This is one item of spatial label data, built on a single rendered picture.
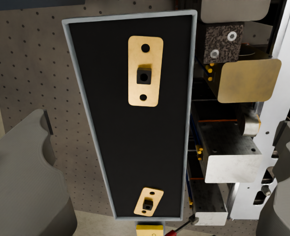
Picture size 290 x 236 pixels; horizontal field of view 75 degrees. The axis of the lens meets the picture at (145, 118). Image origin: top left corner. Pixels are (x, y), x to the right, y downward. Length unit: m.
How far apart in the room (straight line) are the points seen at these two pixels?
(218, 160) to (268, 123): 0.18
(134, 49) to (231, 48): 0.14
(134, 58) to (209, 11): 0.13
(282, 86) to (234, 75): 0.17
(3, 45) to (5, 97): 0.22
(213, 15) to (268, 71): 0.13
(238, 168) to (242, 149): 0.04
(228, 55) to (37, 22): 0.63
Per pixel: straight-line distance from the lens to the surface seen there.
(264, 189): 0.68
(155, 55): 0.22
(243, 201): 0.72
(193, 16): 0.22
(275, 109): 0.51
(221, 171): 0.42
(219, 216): 0.65
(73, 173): 1.12
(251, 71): 0.35
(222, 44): 0.30
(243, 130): 0.38
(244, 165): 0.43
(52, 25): 0.76
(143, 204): 0.38
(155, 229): 0.48
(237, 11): 0.32
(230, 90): 0.35
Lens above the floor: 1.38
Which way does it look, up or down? 58 degrees down
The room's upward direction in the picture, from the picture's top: 175 degrees counter-clockwise
